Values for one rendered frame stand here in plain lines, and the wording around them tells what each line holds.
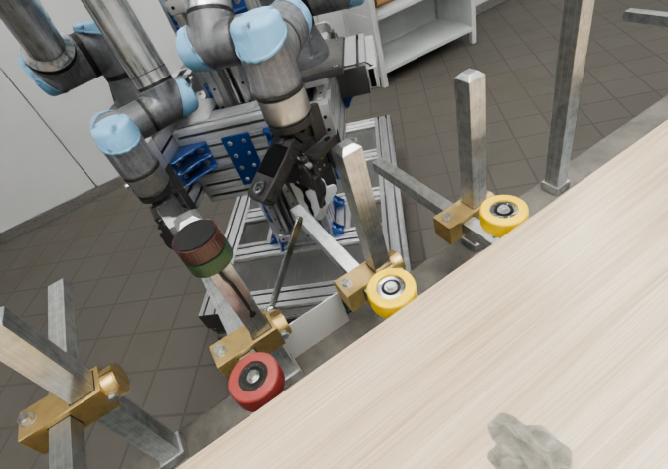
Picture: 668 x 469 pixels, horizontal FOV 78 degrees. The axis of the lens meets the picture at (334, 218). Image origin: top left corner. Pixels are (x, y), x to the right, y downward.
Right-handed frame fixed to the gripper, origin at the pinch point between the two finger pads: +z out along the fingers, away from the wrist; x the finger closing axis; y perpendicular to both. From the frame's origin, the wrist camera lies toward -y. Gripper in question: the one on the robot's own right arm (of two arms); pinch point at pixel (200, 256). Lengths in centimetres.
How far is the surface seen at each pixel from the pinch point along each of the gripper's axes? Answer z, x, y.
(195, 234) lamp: -31.4, -4.2, -36.3
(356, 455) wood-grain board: -8, -7, -60
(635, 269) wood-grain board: -8, -53, -64
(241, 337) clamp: -4.7, -0.6, -31.4
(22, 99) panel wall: 5, 53, 232
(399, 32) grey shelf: 67, -215, 215
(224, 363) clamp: -4.6, 3.7, -34.0
